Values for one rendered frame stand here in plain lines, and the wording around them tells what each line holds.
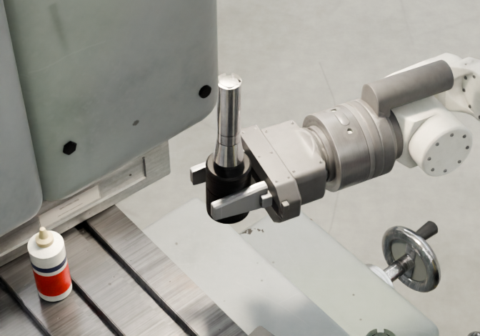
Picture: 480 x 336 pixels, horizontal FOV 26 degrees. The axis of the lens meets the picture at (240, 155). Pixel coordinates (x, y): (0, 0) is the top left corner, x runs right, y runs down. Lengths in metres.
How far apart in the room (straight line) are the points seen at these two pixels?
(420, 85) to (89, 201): 0.44
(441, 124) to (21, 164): 0.52
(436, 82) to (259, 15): 2.02
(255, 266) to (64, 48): 0.68
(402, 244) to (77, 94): 0.96
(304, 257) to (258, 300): 0.22
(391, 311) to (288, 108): 1.42
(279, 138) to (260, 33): 1.96
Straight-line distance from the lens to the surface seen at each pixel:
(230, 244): 1.37
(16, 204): 0.76
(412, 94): 1.12
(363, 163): 1.10
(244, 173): 1.05
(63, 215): 1.28
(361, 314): 1.46
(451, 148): 1.13
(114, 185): 1.30
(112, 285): 1.24
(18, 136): 0.72
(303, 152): 1.09
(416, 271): 1.66
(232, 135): 1.02
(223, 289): 1.33
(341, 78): 2.92
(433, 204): 2.62
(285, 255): 1.52
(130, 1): 0.75
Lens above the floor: 1.94
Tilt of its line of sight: 46 degrees down
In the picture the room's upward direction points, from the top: straight up
